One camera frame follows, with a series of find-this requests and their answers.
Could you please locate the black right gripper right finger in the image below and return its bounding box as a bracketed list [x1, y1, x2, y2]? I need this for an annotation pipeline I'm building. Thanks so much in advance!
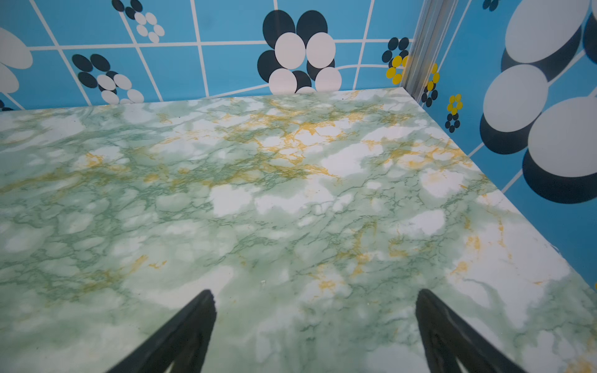
[415, 289, 524, 373]

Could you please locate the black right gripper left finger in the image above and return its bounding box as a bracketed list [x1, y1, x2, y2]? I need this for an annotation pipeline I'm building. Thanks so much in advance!
[110, 289, 217, 372]

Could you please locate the aluminium corner post right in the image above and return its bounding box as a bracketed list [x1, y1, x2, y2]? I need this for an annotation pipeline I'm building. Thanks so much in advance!
[401, 0, 459, 101]

